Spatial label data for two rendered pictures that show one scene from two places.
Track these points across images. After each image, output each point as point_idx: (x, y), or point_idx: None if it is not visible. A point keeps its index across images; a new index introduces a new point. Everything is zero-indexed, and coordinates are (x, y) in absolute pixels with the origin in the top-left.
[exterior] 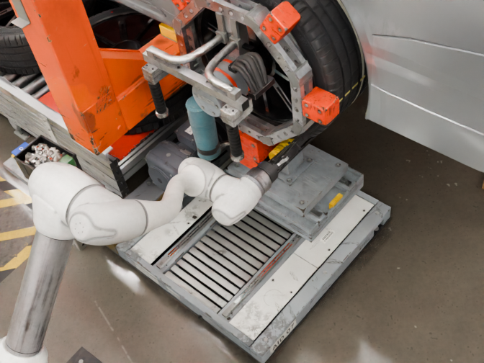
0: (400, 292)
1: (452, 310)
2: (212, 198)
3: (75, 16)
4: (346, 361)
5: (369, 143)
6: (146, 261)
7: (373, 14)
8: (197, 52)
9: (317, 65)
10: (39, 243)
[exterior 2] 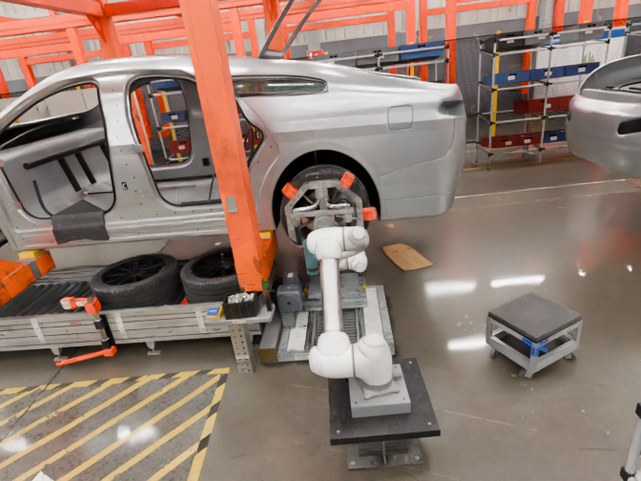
0: (414, 308)
1: (438, 303)
2: (349, 263)
3: (253, 205)
4: (423, 336)
5: None
6: (300, 349)
7: (380, 166)
8: (317, 203)
9: (361, 198)
10: (330, 263)
